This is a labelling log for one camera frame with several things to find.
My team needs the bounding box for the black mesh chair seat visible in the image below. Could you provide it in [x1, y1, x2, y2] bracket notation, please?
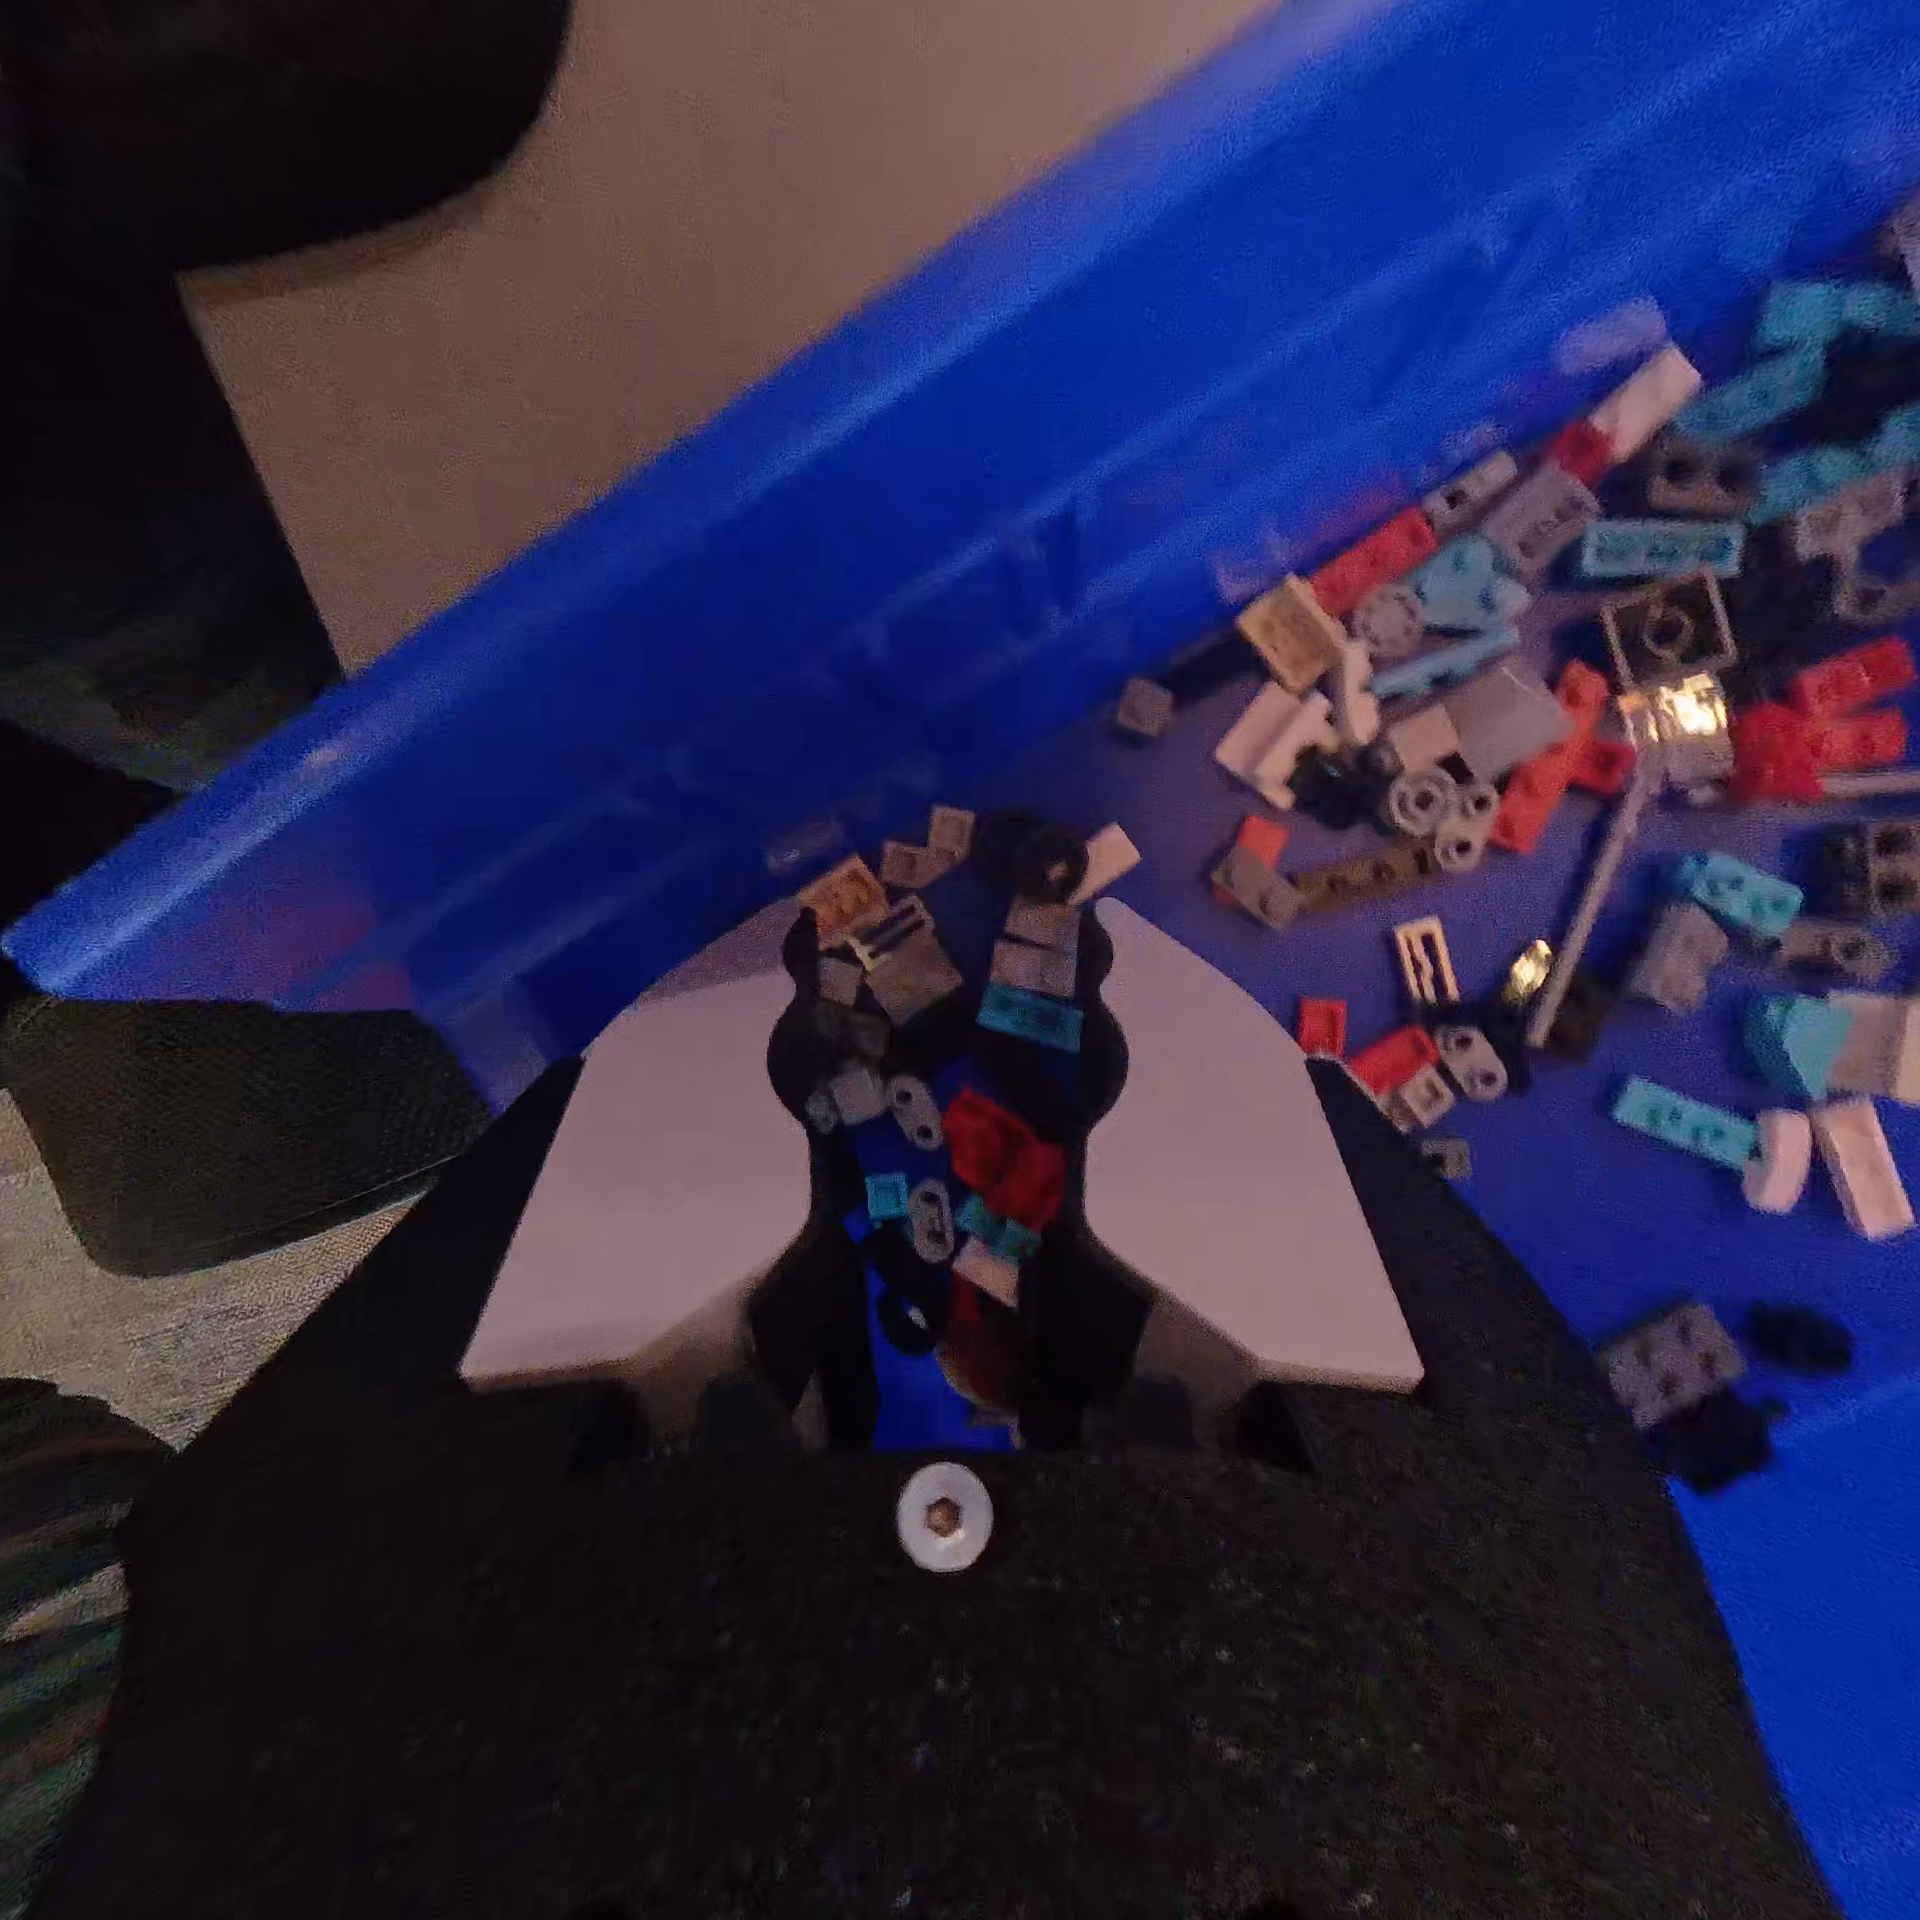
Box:
[0, 997, 491, 1280]

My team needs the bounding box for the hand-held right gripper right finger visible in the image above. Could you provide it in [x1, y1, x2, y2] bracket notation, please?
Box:
[1018, 896, 1426, 1453]

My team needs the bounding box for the pile of lego bricks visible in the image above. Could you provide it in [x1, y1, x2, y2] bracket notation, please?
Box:
[766, 195, 1920, 1501]

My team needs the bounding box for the blue plastic bin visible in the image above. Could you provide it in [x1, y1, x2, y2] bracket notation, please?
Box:
[0, 0, 1920, 1920]

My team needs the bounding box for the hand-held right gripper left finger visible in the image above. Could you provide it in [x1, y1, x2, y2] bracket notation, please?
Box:
[458, 904, 888, 1453]

